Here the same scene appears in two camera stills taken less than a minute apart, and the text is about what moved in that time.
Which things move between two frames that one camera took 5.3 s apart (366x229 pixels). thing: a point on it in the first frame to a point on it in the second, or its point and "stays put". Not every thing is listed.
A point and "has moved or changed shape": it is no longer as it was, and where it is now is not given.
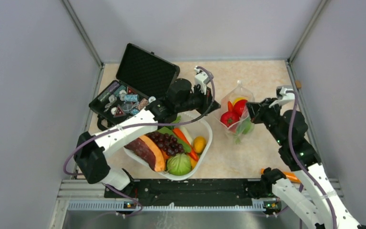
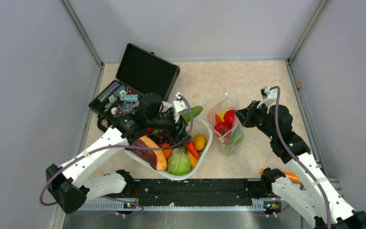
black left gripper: [207, 100] to [181, 134]
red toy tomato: [228, 118] to [222, 128]
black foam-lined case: [141, 77] stays put
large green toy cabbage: [179, 164] stays put
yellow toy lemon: [238, 99] to [222, 116]
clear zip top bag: [235, 114] has moved or changed shape
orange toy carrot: [230, 106] to [218, 119]
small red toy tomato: [239, 107] to [229, 116]
